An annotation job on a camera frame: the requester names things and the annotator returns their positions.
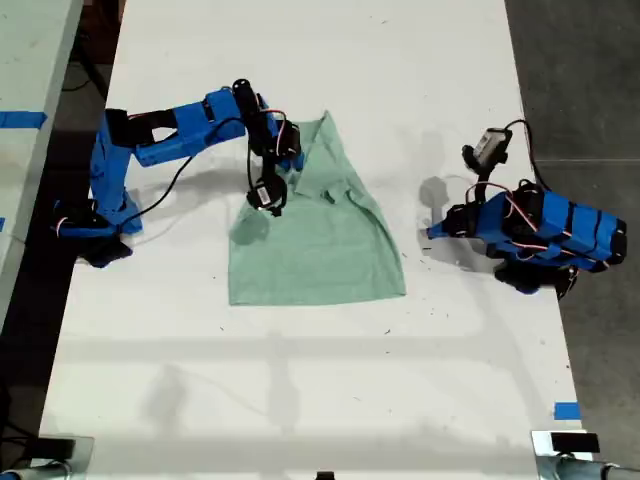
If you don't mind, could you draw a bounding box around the white side table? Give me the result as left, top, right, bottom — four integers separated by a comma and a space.
0, 0, 84, 326

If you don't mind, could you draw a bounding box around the black camera box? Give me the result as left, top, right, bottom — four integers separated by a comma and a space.
246, 177, 287, 217
462, 127, 511, 169

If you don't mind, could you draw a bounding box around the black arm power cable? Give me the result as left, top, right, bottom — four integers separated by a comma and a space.
122, 153, 197, 224

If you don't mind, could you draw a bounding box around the small black box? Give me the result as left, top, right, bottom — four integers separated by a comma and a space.
549, 433, 600, 454
37, 437, 76, 459

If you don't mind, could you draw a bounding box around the pale green T-shirt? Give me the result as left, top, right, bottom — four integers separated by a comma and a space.
227, 109, 407, 307

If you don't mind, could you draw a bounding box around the long blue tape strip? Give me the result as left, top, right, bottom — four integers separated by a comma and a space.
0, 110, 49, 130

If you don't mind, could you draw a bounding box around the grey metal pipe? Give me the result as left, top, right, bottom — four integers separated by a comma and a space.
537, 453, 640, 480
0, 460, 71, 480

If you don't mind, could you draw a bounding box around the black camera stalk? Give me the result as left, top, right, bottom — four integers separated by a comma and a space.
257, 152, 279, 187
464, 162, 499, 204

